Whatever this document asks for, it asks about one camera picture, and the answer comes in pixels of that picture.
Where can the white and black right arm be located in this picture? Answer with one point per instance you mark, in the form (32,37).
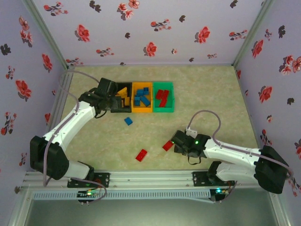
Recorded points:
(230,153)

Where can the orange plastic bin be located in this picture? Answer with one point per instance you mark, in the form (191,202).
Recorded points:
(142,110)

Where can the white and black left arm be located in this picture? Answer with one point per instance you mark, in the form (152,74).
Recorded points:
(70,124)

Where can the green plastic bin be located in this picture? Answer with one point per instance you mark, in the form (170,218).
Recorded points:
(170,103)

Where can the aluminium frame post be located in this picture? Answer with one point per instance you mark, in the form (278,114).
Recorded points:
(44,33)
(252,30)

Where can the blue tall square lego brick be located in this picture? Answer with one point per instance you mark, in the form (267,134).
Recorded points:
(128,121)

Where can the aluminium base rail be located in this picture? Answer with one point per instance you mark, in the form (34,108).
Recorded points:
(150,176)

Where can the aluminium side rail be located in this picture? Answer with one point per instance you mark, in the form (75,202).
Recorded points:
(56,108)

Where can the black plastic bin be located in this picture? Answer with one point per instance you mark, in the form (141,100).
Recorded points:
(128,84)

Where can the blue eight-stud lego brick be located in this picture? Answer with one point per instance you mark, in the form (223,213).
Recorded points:
(145,101)

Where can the grey metal panel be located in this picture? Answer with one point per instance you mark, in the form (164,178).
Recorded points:
(150,214)

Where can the red lego brick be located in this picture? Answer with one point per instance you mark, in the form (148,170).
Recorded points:
(167,145)
(166,94)
(160,94)
(141,155)
(163,102)

